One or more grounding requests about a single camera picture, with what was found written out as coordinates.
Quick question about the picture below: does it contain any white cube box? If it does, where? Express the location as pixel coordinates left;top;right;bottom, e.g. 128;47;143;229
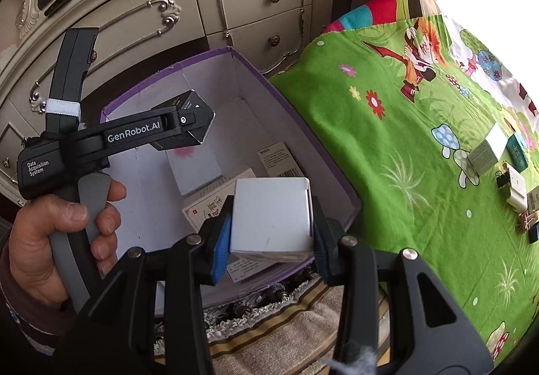
229;177;314;262

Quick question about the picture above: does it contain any purple cardboard box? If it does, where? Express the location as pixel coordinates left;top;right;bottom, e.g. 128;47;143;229
100;46;363;319

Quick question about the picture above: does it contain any cream carved dresser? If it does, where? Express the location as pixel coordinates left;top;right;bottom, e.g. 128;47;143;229
0;0;354;207

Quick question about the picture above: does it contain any black box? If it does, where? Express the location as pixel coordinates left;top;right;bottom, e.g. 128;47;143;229
149;90;217;150

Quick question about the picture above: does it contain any cream box with line drawing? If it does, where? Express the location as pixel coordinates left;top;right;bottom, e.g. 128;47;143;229
182;167;257;233

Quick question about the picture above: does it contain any green printed blanket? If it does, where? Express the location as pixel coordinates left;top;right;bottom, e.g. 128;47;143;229
269;13;539;363

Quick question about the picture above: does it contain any silver box with red stain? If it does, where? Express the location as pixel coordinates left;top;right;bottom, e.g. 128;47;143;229
166;145;223;197

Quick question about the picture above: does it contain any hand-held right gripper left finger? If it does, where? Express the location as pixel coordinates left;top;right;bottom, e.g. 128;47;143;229
55;195;234;375

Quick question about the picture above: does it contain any white box with grey text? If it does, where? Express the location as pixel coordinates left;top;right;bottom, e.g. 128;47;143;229
467;123;509;171

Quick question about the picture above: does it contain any white power adapter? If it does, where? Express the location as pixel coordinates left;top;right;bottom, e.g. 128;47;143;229
503;167;530;213

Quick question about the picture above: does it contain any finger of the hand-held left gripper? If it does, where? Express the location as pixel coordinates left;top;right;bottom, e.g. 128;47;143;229
162;103;216;136

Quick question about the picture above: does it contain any green box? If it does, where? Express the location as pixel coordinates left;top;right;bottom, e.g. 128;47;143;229
505;133;529;173

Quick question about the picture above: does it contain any striped towel blanket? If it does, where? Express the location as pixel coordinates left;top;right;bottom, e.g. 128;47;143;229
154;270;390;375

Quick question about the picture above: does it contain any person's left hand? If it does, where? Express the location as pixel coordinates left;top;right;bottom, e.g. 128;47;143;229
0;180;127;309

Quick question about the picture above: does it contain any colourful striped blanket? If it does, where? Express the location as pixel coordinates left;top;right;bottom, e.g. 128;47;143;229
322;0;441;35

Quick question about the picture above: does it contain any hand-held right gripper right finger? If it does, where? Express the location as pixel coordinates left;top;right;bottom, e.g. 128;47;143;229
311;196;495;375

